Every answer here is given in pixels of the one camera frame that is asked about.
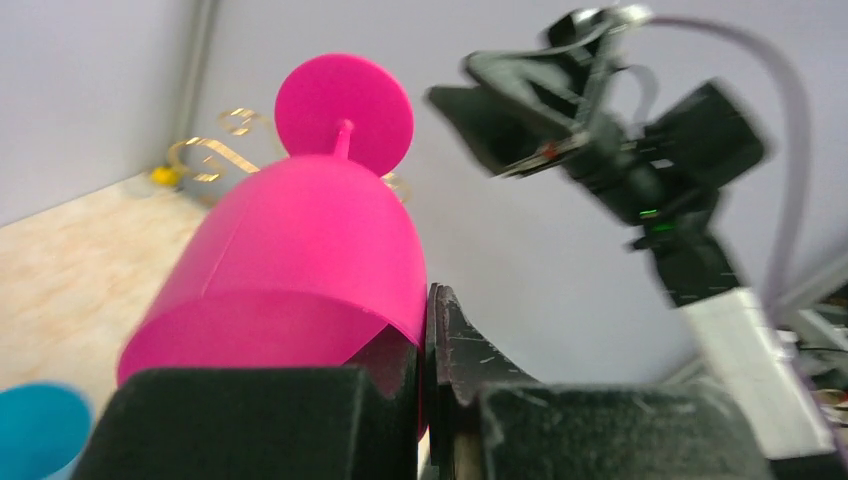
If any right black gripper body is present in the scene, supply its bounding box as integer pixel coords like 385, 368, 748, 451
427, 49, 626, 178

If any grey corner pipe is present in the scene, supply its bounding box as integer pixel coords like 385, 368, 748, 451
171, 0, 221, 143

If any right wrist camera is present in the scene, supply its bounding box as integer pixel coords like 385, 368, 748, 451
542, 4, 654, 61

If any wooden gold wine glass rack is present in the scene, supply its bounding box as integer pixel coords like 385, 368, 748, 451
165, 107, 412, 207

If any yellow block at edge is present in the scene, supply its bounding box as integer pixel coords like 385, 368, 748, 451
149, 166, 182, 188

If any pink wine glass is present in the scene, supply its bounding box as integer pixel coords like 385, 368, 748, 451
117, 53, 429, 439

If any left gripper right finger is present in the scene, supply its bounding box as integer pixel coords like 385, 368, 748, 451
425, 284, 772, 479

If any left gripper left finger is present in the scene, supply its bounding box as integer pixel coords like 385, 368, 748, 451
74, 329, 419, 480

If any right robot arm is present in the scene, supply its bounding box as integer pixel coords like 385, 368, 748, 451
426, 47, 837, 460

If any blue wine glass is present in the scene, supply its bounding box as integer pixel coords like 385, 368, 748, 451
1, 382, 94, 480

